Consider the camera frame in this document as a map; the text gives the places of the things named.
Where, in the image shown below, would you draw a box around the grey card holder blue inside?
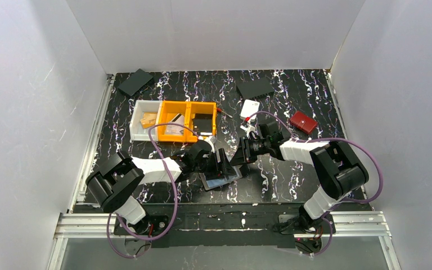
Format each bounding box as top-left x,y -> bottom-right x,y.
198,166 -> 242,191

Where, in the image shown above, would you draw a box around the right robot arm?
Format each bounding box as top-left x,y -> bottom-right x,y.
230,121 -> 369,224

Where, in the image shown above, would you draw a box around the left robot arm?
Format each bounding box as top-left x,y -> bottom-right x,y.
85,139 -> 242,225

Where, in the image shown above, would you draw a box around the white card holder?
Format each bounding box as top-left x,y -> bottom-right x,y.
240,100 -> 260,120

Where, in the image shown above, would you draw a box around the black cards in orange bin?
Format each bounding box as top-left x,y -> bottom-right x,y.
192,114 -> 213,136

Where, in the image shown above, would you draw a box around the silver cards in orange bin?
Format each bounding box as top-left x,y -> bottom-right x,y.
165,114 -> 185,136

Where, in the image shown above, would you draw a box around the red card holder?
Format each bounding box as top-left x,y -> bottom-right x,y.
289,111 -> 318,135

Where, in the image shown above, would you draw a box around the black card case far centre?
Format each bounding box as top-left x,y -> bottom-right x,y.
236,78 -> 275,100

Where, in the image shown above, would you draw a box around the black card case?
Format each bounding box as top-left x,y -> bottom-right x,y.
236,78 -> 275,100
117,69 -> 154,97

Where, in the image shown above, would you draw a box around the tan cards in white bin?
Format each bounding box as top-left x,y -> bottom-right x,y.
140,112 -> 159,129

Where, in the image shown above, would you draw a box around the black card case far left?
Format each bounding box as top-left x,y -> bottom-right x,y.
117,69 -> 154,97

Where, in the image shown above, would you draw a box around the orange double bin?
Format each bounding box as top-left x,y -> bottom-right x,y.
156,101 -> 217,143

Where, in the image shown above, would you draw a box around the white plastic bin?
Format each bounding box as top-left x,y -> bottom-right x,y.
129,100 -> 162,141

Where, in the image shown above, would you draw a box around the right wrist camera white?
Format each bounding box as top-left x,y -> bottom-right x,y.
240,117 -> 257,139

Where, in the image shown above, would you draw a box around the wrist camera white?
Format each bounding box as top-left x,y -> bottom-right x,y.
198,136 -> 217,152
240,117 -> 257,139

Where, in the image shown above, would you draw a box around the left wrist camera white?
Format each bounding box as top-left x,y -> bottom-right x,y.
198,136 -> 217,152

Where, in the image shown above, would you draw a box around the red handled small tool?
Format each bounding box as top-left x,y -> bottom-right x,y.
217,107 -> 234,119

